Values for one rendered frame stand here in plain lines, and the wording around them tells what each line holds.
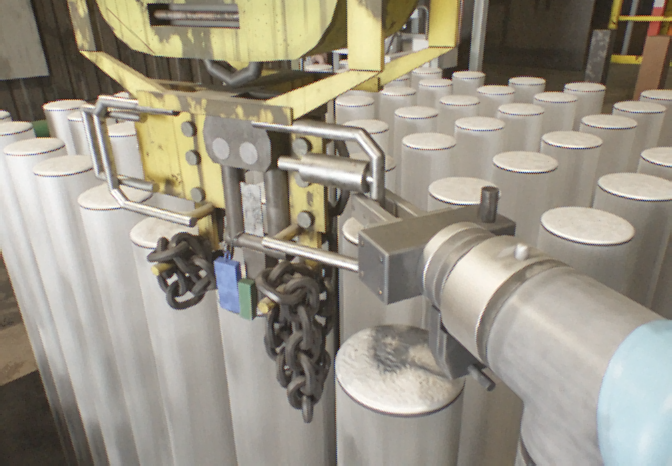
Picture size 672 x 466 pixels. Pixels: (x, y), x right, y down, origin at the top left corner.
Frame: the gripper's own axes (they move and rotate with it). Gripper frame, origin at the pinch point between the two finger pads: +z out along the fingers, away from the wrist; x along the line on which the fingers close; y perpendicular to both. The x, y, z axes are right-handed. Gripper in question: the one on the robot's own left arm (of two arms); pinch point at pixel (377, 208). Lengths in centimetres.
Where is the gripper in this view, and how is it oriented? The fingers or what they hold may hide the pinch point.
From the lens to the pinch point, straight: 54.2
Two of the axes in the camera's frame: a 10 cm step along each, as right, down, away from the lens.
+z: -4.2, -3.6, 8.3
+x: -9.1, 1.9, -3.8
